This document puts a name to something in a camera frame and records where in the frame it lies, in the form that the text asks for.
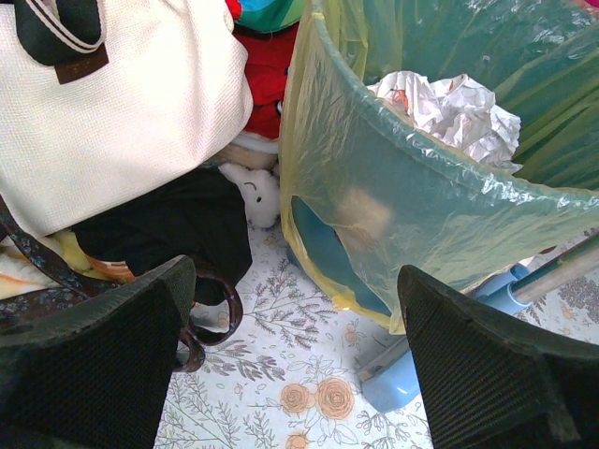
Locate small white bunny plush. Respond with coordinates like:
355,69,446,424
219,163,280,229

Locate light blue floor squeegee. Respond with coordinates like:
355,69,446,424
359,236,598,413

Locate colourful cartoon fabric bag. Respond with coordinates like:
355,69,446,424
226,0,306,34

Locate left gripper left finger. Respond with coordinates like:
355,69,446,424
0,254,197,449

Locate teal plastic trash bin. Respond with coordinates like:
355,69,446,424
291,196,391,317

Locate yellow plastic trash bag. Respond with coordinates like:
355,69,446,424
279,1,598,334

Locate cream canvas tote bag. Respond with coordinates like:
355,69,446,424
1,1,253,236

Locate crumpled white paper trash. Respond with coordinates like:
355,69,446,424
367,71,521,174

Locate brown leather strap bag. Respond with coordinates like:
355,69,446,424
1,204,243,372

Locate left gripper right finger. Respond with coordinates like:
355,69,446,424
396,264,599,449

